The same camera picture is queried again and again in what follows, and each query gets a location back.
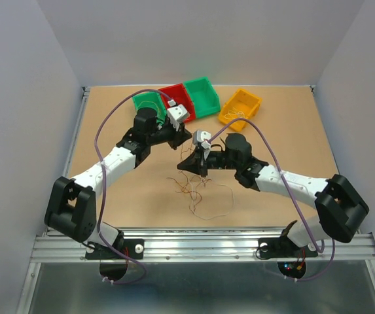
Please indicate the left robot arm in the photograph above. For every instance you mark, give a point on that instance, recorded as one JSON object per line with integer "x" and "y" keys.
{"x": 71, "y": 208}

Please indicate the green bin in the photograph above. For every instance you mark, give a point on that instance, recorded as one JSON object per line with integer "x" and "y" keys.
{"x": 203, "y": 96}
{"x": 150, "y": 100}

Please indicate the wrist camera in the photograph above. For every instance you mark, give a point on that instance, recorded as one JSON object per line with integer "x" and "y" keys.
{"x": 201, "y": 138}
{"x": 177, "y": 114}

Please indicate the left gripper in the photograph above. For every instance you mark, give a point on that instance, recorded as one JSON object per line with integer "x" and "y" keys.
{"x": 178, "y": 137}

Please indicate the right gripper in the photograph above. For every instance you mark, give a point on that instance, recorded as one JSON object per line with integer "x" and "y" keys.
{"x": 196, "y": 163}

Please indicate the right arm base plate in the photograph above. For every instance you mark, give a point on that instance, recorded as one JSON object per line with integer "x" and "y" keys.
{"x": 281, "y": 247}

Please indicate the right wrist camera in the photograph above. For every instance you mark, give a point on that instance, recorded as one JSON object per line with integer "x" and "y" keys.
{"x": 201, "y": 138}

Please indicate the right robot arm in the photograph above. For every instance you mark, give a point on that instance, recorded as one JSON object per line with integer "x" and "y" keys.
{"x": 340, "y": 208}

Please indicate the left green bin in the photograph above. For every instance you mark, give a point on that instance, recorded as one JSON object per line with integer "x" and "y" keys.
{"x": 150, "y": 100}

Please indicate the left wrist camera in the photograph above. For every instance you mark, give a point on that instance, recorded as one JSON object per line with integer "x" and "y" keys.
{"x": 177, "y": 114}

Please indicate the yellow bin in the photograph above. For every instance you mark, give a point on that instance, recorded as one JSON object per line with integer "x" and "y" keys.
{"x": 243, "y": 104}

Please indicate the right green bin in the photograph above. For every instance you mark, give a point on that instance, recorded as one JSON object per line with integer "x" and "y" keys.
{"x": 203, "y": 96}

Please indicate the red bin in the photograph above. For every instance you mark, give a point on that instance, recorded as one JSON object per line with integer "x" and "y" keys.
{"x": 179, "y": 93}

